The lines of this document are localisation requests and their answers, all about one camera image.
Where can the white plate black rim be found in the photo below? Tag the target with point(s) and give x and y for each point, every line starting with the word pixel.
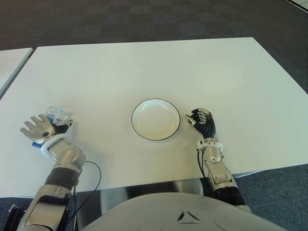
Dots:
pixel 156 120

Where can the white side table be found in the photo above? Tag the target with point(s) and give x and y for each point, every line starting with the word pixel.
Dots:
pixel 12 65

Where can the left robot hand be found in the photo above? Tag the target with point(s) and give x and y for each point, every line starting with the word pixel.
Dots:
pixel 38 130

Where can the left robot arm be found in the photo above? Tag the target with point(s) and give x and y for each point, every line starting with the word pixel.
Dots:
pixel 65 156

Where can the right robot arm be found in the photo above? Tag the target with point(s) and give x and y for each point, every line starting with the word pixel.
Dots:
pixel 216 166

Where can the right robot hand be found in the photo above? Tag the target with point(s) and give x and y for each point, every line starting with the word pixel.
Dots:
pixel 207 125

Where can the clear water bottle blue cap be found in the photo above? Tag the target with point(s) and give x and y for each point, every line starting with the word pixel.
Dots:
pixel 59 114

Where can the silver robot torso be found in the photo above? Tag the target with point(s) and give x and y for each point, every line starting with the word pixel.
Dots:
pixel 168 211

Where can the black equipment silver knob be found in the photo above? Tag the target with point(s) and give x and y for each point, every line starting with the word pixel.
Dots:
pixel 15 216

